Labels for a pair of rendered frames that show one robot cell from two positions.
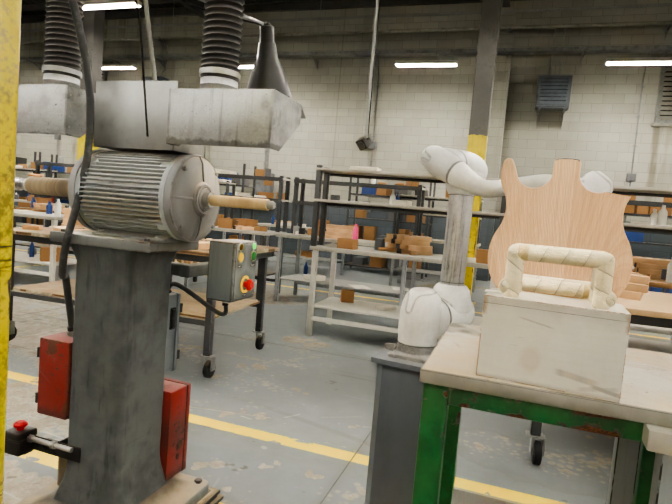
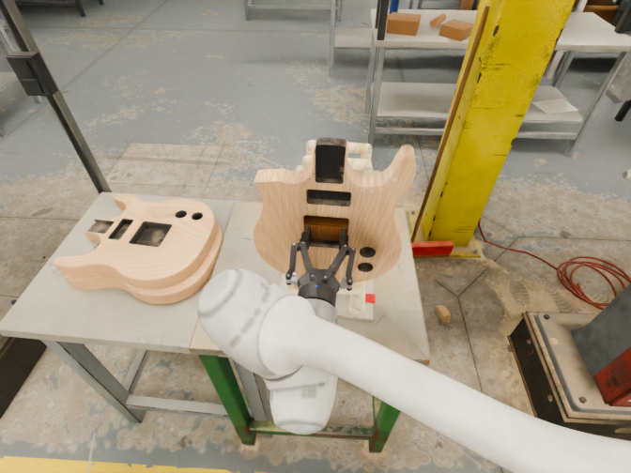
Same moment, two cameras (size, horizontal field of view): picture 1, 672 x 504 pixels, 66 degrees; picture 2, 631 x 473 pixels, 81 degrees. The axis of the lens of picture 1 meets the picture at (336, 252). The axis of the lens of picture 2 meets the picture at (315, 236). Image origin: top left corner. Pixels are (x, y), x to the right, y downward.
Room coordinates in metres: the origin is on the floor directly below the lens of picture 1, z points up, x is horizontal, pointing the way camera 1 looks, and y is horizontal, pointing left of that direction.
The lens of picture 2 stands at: (1.96, -0.78, 1.82)
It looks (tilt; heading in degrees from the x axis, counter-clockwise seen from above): 46 degrees down; 165
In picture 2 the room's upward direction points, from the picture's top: straight up
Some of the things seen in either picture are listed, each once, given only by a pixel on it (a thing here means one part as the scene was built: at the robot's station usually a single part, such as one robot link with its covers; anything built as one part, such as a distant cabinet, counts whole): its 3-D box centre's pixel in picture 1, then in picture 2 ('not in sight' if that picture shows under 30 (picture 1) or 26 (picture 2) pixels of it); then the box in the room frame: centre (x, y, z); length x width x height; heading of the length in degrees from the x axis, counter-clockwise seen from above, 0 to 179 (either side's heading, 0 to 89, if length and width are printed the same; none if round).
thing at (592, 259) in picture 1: (559, 256); (338, 146); (1.05, -0.45, 1.20); 0.20 x 0.03 x 0.03; 68
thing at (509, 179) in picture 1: (514, 175); (395, 168); (1.43, -0.47, 1.39); 0.07 x 0.04 x 0.09; 68
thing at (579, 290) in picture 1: (554, 287); not in sight; (1.20, -0.51, 1.12); 0.20 x 0.03 x 0.03; 68
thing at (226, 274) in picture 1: (210, 276); not in sight; (1.78, 0.42, 0.99); 0.24 x 0.21 x 0.26; 71
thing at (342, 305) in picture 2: not in sight; (326, 293); (1.38, -0.58, 0.94); 0.27 x 0.15 x 0.01; 69
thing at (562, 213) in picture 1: (559, 235); (328, 220); (1.38, -0.59, 1.23); 0.35 x 0.04 x 0.40; 68
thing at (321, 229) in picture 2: not in sight; (326, 228); (1.39, -0.59, 1.22); 0.10 x 0.03 x 0.05; 68
